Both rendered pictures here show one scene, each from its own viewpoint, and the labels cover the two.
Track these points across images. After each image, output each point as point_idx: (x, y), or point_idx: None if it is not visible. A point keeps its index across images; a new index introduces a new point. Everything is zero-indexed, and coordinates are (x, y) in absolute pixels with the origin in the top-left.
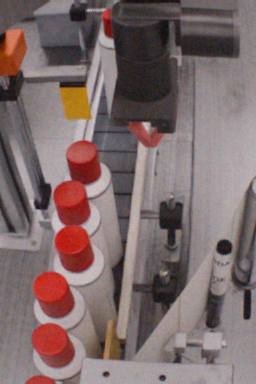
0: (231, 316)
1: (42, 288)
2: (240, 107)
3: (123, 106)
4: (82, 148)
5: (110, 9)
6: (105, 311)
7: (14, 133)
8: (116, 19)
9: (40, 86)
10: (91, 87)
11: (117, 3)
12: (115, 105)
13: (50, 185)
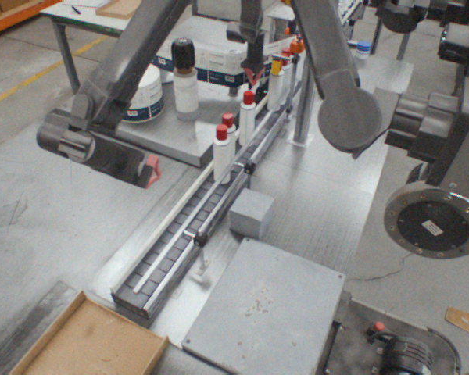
0: (243, 88)
1: None
2: (198, 133)
3: (263, 57)
4: None
5: (248, 94)
6: None
7: (295, 170)
8: (263, 30)
9: (277, 190)
10: (260, 123)
11: (260, 33)
12: (266, 58)
13: (284, 146)
